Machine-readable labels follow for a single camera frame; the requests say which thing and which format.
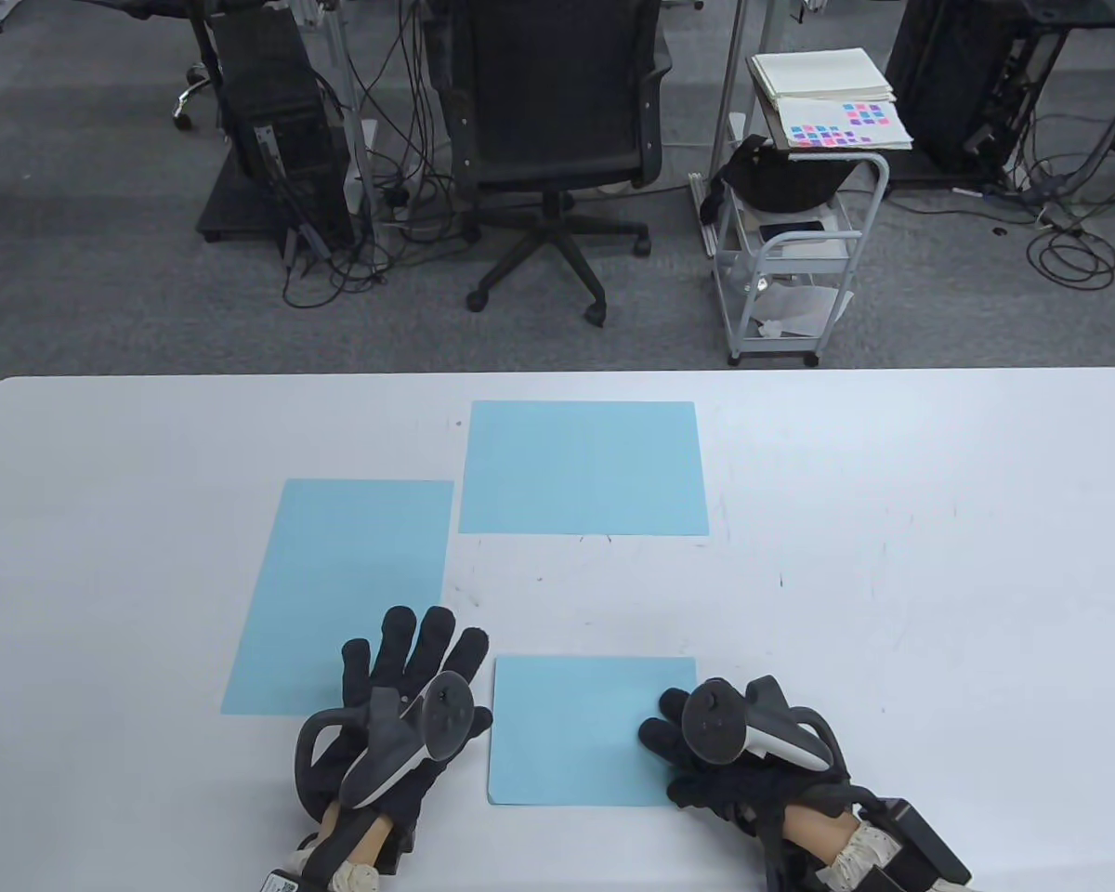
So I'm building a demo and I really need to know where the person's right hand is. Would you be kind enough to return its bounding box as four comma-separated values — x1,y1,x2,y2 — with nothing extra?
638,688,853,839

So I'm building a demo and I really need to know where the person's left hand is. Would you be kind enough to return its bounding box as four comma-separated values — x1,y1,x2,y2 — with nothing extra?
340,606,493,834

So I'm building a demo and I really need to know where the grey hand controller with ring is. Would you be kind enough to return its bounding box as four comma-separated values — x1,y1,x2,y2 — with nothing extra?
683,676,848,774
295,673,477,823

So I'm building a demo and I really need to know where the light blue paper sheet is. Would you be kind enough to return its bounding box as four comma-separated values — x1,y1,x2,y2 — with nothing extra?
220,479,455,716
458,400,711,538
488,655,698,807

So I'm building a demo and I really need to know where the person's left forearm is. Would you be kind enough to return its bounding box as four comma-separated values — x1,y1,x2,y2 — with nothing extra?
302,799,400,892

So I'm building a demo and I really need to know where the crumpled white paper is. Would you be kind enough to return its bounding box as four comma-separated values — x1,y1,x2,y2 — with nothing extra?
753,283,854,340

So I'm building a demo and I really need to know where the grey metal utility cart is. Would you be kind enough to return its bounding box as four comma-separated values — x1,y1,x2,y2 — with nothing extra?
689,111,891,366

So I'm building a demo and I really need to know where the black floor platform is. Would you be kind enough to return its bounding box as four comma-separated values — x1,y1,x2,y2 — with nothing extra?
195,153,354,247

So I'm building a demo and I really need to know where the black mesh office chair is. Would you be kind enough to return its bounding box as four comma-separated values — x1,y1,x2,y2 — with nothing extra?
427,0,675,326

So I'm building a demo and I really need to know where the black computer tower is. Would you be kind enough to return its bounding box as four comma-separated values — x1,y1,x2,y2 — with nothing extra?
212,9,354,252

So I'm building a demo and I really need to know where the black bag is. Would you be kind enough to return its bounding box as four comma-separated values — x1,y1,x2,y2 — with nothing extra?
702,135,860,224

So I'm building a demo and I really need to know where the chrome chair base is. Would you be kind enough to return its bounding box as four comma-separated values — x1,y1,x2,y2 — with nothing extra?
172,60,219,131

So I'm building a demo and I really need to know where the grey metal desk leg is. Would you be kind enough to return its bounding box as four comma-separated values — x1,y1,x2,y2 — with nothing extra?
711,0,749,126

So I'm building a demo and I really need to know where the white sheet with coloured stickers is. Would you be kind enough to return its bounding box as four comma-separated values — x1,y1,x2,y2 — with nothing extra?
769,98,915,151

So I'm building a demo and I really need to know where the white paper pad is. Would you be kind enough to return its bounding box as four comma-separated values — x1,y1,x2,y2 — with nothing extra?
749,48,896,105

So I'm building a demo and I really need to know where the black equipment cabinet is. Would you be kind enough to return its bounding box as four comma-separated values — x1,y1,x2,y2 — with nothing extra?
885,0,1069,182

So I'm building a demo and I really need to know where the black wrist camera block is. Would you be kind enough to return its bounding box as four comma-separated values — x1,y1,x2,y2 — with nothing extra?
762,818,819,892

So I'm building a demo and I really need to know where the tangle of black floor cables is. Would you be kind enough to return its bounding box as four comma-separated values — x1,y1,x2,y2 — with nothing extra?
892,56,1115,291
283,37,470,309

